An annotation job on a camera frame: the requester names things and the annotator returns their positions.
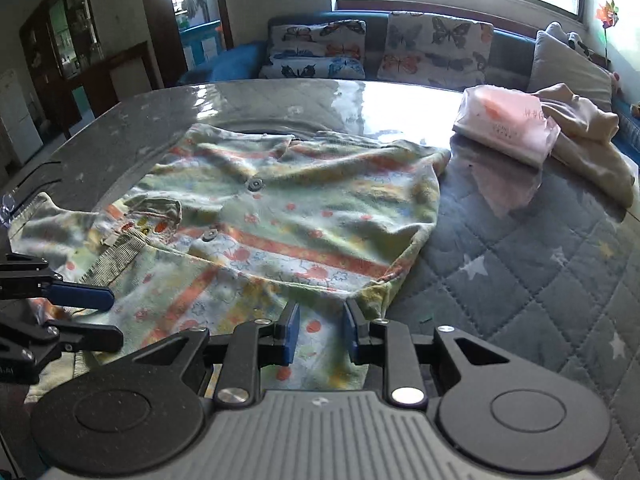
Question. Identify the black and white plush toy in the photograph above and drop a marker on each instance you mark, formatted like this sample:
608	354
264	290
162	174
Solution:
580	42

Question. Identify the blue cabinet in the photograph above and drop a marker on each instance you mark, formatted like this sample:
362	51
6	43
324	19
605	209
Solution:
200	45

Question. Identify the white refrigerator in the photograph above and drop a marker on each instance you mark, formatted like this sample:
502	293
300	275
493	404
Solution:
17	115

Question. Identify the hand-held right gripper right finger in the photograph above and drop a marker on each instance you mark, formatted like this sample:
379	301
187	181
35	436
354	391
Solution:
352	331

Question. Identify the large butterfly print cushion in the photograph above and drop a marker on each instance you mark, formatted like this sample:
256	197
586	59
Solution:
430	45

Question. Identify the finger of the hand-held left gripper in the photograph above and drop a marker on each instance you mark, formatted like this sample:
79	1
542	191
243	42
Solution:
90	337
82	297

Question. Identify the brown door frame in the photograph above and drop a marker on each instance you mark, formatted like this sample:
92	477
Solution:
150	25

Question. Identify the cream garment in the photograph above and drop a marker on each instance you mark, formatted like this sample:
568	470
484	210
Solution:
590	130

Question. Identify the pink plastic package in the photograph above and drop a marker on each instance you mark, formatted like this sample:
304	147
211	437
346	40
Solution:
500	120

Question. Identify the grey pillow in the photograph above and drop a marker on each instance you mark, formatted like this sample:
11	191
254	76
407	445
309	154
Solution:
560	60

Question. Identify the grey star quilted table cover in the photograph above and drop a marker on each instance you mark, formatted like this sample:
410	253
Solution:
525	285

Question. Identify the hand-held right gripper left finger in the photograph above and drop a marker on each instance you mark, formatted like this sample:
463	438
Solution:
291	332

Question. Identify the colourful pinwheel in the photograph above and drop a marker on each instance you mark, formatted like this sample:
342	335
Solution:
606	12

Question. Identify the small butterfly print cushion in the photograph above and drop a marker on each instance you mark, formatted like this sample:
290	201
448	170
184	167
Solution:
320	45

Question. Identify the printed green child's jacket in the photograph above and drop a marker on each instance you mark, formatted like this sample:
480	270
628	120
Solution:
310	195

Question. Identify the blue sofa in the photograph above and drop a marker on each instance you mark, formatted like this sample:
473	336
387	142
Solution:
240	57

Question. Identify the dark wooden display cabinet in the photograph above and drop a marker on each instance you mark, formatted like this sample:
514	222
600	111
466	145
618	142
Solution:
37	60

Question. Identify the brown low cabinet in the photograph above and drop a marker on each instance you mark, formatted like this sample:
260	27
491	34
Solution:
95	85

